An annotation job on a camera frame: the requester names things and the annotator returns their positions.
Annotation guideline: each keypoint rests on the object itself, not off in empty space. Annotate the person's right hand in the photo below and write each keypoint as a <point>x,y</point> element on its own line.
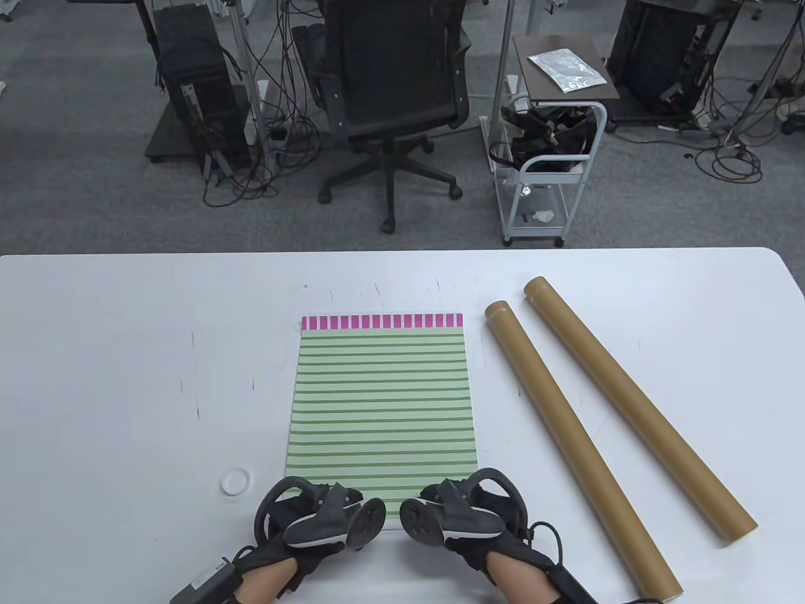
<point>503,547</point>

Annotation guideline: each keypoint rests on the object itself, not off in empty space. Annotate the grey hand tracker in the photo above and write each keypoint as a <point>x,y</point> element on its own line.
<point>465,522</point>
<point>314,528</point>

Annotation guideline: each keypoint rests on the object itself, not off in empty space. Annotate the green striped mouse pad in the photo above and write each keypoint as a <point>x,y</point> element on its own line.
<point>377,409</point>

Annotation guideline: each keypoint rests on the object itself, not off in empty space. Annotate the grey forearm sensor box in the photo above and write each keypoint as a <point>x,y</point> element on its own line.
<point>569,588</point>
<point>207,579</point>

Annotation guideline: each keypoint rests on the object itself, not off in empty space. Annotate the person's right forearm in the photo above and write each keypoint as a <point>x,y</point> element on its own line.
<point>522,585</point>

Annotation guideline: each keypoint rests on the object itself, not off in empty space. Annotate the brown side table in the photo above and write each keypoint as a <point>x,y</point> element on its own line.
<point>534,82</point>

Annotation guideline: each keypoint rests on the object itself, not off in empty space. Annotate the white plastic tube cap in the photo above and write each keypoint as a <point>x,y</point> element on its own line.
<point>236,482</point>

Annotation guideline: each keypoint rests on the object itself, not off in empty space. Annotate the white rolling cart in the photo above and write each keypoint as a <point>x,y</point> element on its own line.
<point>553,178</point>

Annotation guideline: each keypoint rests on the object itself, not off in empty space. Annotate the black headset gear pile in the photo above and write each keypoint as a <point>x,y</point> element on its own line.
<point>534,135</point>

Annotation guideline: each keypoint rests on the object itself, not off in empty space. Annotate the white crumpled paper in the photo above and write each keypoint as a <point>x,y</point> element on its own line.
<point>543,218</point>

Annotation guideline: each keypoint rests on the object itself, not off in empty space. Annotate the person's left forearm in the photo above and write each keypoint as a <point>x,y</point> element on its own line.
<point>267,585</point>

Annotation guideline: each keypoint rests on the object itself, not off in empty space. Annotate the black office chair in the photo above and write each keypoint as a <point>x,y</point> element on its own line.
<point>390,63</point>

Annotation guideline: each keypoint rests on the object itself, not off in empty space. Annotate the black computer tower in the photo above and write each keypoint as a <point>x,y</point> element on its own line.
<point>660,56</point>
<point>195,75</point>

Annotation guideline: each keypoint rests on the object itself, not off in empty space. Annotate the white power strip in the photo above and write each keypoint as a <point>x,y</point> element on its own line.
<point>789,113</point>

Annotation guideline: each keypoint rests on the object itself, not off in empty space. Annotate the silver plastic bag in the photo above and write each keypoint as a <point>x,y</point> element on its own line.
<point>566,69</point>

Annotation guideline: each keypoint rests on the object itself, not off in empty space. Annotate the dark grey floor plate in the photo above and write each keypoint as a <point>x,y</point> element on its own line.
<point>166,135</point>

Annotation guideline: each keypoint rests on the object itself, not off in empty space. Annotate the silver metal frame post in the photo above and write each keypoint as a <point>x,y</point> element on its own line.
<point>504,38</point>
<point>243,44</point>

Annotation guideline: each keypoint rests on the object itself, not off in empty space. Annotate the brown cardboard mailing tube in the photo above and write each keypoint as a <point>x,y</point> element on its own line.
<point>629,402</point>
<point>553,409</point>

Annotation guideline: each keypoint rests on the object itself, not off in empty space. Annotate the person's left hand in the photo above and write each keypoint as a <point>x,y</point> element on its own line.
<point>343,492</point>

